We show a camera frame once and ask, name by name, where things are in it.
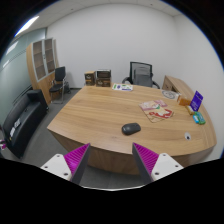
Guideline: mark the purple sign stand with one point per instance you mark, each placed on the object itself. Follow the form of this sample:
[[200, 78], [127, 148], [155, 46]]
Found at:
[[196, 100]]

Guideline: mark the black leather sofa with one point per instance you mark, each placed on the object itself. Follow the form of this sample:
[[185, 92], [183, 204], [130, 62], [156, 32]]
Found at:
[[23, 123]]

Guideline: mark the cartoon print mouse pad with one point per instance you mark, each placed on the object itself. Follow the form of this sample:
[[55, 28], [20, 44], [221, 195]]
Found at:
[[156, 111]]

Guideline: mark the black cardboard box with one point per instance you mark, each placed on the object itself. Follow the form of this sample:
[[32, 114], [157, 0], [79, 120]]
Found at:
[[103, 73]]

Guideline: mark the green tissue pack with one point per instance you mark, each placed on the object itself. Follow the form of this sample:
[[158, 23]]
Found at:
[[199, 118]]

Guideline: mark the white green printed leaflet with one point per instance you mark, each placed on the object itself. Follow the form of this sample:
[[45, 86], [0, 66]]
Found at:
[[122, 87]]

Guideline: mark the small yellow box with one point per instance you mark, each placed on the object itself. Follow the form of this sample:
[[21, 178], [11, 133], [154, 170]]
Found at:
[[189, 110]]

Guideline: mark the ceiling light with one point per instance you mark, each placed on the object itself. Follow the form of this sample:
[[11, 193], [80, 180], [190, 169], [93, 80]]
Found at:
[[26, 25]]

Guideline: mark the orange box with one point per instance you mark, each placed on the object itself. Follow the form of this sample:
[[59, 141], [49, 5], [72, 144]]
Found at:
[[183, 100]]

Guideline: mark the white round desk grommet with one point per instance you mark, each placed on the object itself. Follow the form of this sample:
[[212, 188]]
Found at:
[[187, 135]]

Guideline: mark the wooden shelf cabinet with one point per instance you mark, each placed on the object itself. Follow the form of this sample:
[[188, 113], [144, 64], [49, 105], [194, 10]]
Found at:
[[41, 70]]

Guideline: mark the black computer mouse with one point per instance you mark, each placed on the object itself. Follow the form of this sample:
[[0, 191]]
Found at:
[[131, 128]]

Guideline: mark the round white disc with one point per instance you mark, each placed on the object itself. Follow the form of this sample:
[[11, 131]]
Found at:
[[170, 94]]

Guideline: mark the black visitor chair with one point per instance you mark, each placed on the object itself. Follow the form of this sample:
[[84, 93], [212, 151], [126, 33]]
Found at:
[[60, 78]]

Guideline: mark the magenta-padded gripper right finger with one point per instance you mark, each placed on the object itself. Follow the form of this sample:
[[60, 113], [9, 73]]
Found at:
[[150, 160]]

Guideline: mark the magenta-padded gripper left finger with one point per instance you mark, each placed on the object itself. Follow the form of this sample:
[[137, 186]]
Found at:
[[71, 160]]

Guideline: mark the wooden side cabinet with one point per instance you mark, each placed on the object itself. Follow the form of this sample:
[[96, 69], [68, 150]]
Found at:
[[176, 85]]

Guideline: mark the black mesh office chair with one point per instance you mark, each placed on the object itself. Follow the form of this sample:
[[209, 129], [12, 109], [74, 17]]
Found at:
[[131, 71]]

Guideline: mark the small brown cardboard box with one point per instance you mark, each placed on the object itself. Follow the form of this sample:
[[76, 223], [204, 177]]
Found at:
[[90, 79]]

